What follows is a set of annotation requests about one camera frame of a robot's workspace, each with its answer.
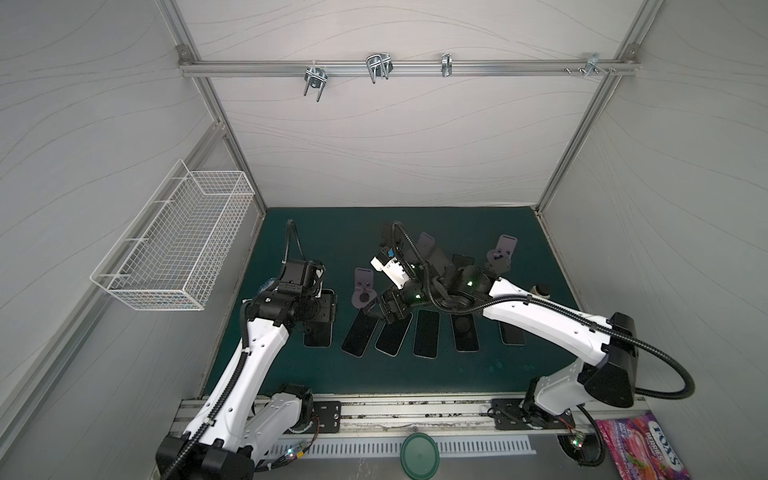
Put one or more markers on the metal hook clamp left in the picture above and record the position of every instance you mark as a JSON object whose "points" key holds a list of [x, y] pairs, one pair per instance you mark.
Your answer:
{"points": [[316, 79]]}

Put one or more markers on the black stand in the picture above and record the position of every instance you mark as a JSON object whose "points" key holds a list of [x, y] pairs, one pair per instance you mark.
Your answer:
{"points": [[390, 240], [462, 261]]}

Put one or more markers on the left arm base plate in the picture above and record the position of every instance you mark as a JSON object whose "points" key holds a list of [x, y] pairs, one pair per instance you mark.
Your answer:
{"points": [[325, 418]]}

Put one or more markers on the green-edged phone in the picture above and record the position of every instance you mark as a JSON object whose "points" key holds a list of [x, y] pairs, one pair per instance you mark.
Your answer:
{"points": [[427, 335], [512, 335]]}

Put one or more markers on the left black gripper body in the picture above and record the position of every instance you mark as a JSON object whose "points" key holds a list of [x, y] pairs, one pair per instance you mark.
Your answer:
{"points": [[319, 308]]}

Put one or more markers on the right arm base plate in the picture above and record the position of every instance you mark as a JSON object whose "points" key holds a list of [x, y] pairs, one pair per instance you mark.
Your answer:
{"points": [[507, 414]]}

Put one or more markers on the metal hook clamp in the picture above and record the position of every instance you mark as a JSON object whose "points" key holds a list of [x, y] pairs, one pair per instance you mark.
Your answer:
{"points": [[316, 79], [379, 65], [591, 67]]}

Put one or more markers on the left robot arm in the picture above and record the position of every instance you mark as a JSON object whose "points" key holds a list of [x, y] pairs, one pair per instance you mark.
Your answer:
{"points": [[229, 438]]}

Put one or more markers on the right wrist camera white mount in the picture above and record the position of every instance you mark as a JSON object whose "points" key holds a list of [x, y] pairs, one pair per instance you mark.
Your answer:
{"points": [[393, 269]]}

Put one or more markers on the aluminium crossbar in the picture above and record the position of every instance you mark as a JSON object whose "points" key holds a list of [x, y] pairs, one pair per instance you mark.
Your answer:
{"points": [[401, 68]]}

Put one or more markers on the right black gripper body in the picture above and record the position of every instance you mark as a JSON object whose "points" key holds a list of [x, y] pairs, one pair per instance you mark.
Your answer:
{"points": [[391, 302]]}

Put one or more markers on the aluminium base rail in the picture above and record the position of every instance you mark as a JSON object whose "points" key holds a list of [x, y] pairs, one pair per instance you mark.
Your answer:
{"points": [[376, 426]]}

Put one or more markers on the pink candy bag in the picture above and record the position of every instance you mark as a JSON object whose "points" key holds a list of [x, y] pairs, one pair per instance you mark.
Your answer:
{"points": [[640, 449]]}

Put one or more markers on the metal hook clamp middle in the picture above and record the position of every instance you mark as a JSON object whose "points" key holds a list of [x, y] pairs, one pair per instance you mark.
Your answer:
{"points": [[379, 65]]}

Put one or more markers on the black stand back left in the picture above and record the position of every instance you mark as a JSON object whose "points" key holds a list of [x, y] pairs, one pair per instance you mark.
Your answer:
{"points": [[390, 240]]}

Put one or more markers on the grey round stand front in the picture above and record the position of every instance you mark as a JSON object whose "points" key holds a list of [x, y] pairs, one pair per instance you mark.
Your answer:
{"points": [[504, 247]]}

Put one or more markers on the small jar black lid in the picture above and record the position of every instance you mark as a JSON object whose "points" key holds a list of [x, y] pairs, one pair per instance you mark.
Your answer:
{"points": [[542, 290]]}

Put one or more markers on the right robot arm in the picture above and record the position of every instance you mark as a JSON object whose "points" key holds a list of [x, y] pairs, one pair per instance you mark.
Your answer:
{"points": [[606, 349]]}

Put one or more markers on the black stand right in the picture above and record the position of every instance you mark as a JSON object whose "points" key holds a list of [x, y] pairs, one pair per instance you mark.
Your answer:
{"points": [[462, 261]]}

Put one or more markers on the metal hook clamp right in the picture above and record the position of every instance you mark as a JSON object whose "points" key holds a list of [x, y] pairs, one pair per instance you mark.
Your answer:
{"points": [[591, 67]]}

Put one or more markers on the grey round stand left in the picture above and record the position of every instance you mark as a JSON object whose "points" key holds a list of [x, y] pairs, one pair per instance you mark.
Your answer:
{"points": [[364, 292]]}

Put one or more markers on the green round lid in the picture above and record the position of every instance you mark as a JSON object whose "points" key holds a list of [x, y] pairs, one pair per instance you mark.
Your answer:
{"points": [[419, 456]]}

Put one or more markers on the green table mat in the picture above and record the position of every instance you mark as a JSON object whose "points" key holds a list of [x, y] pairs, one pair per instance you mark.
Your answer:
{"points": [[345, 239]]}

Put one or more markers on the metal ring clamp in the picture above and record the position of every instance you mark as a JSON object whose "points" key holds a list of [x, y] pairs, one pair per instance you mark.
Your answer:
{"points": [[446, 65]]}

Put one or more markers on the white wire basket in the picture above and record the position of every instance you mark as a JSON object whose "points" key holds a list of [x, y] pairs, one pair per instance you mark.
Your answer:
{"points": [[171, 253]]}

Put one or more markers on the black phone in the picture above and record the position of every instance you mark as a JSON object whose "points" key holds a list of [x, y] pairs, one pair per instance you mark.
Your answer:
{"points": [[392, 336], [318, 336]]}

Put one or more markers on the cracked phone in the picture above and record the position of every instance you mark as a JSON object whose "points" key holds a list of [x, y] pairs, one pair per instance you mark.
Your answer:
{"points": [[465, 333]]}

